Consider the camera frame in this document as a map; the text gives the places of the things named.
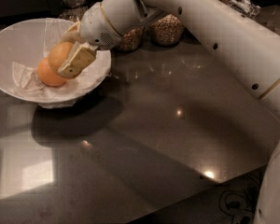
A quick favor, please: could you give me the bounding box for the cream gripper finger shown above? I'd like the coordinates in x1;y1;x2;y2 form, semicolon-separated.
58;42;98;78
60;21;85;43

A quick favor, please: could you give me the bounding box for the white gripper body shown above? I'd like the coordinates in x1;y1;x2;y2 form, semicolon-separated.
80;3;122;50

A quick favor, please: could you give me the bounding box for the orange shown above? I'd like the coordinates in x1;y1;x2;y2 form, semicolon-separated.
36;58;66;87
48;42;73;73

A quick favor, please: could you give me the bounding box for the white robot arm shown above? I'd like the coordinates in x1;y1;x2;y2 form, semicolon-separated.
69;0;280;224

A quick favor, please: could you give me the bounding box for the white bowl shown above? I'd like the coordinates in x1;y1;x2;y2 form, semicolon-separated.
0;18;112;105

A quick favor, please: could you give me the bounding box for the leftmost glass grain jar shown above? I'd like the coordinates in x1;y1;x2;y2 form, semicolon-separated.
59;0;88;21

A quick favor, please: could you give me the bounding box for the glass grain jar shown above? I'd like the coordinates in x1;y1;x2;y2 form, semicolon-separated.
107;0;146;53
59;0;88;21
149;15;185;47

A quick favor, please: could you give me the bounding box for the white paper liner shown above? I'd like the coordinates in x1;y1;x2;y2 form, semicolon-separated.
12;19;111;108

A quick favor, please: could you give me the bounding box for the clear plastic wrapper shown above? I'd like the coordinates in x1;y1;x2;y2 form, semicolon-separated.
221;0;260;17

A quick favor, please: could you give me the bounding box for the black cable bundle on floor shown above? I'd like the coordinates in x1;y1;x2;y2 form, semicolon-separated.
218;171;264;224

